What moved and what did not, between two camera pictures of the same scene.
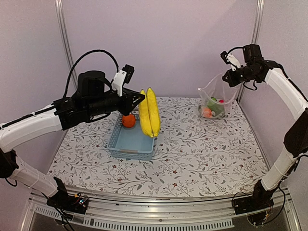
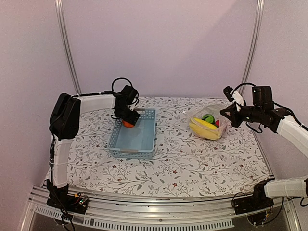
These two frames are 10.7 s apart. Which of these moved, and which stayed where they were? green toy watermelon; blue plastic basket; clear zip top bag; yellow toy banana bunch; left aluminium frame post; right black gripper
Moved: green toy watermelon; yellow toy banana bunch; right black gripper; clear zip top bag
Stayed: blue plastic basket; left aluminium frame post
